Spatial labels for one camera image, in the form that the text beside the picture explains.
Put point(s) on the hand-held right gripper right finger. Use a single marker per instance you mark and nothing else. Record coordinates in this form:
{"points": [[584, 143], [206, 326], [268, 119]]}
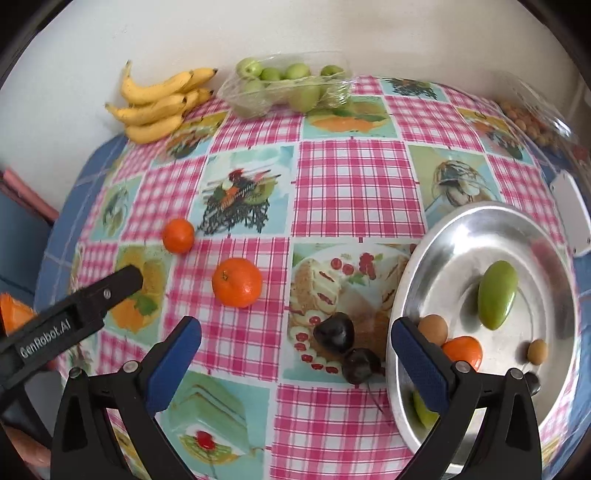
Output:
{"points": [[422, 364]]}

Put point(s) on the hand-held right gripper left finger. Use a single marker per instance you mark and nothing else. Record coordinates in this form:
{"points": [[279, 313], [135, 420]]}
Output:
{"points": [[178, 364]]}

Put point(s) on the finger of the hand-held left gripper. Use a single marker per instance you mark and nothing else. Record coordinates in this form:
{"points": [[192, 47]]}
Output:
{"points": [[115, 288]]}

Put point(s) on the orange tangerine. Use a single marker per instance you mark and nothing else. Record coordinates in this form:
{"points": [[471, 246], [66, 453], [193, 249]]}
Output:
{"points": [[178, 235], [464, 350], [237, 281]]}

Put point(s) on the single green plum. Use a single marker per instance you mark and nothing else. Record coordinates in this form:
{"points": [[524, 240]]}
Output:
{"points": [[421, 413]]}

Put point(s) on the green mango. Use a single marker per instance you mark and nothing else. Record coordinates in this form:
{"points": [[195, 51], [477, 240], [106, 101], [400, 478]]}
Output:
{"points": [[496, 295]]}

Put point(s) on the small brown round fruit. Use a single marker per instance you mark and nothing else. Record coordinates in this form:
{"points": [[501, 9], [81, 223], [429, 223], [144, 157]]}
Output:
{"points": [[538, 350], [432, 328]]}

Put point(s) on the round metal bowl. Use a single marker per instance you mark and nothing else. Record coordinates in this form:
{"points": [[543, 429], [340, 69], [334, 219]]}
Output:
{"points": [[461, 249]]}

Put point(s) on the dark red plum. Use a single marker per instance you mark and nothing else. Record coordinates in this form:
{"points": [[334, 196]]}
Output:
{"points": [[333, 332], [362, 364]]}

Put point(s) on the pink wooden bar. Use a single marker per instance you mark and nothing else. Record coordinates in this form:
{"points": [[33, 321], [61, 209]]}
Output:
{"points": [[27, 194]]}

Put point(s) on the yellow banana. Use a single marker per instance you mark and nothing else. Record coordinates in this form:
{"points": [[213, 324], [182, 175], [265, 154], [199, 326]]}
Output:
{"points": [[152, 87], [154, 131], [201, 78], [147, 113], [198, 99]]}

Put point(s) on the pink checkered printed tablecloth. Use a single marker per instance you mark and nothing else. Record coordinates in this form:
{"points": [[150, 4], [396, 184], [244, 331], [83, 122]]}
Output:
{"points": [[351, 180]]}

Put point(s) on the white plastic box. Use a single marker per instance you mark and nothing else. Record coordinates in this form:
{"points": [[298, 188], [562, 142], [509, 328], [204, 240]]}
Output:
{"points": [[572, 212]]}

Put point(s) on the clear plastic container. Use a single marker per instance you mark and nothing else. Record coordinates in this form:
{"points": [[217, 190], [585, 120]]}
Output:
{"points": [[244, 104]]}

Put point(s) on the plastic bag of small fruit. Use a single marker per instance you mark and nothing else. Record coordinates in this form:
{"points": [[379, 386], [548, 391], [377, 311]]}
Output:
{"points": [[531, 120]]}

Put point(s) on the pile of green plums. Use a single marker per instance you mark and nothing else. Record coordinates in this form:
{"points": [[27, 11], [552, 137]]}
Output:
{"points": [[302, 94]]}

